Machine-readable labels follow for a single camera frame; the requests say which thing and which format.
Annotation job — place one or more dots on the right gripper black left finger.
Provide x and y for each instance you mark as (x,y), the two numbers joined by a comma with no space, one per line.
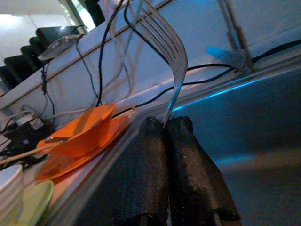
(145,176)

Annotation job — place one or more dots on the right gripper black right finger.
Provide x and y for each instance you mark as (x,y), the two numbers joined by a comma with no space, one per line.
(192,176)

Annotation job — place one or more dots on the green plate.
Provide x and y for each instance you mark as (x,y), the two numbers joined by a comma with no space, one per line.
(35,202)

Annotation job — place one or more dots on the metal fork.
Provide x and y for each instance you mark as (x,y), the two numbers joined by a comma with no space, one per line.
(178,61)

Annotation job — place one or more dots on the white bowl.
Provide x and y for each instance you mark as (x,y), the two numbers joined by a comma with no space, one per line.
(9,188)

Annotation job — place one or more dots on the orange bowl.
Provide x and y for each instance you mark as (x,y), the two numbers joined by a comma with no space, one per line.
(94,131)

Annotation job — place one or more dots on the orange plate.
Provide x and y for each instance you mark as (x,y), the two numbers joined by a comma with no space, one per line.
(70,164)

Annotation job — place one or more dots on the stainless steel sink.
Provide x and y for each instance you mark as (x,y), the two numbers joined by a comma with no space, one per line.
(258,117)

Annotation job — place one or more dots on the wooden chopstick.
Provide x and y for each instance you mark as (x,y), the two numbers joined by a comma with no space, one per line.
(23,155)

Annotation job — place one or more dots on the black power strip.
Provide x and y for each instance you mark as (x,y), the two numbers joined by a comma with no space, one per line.
(26,136)

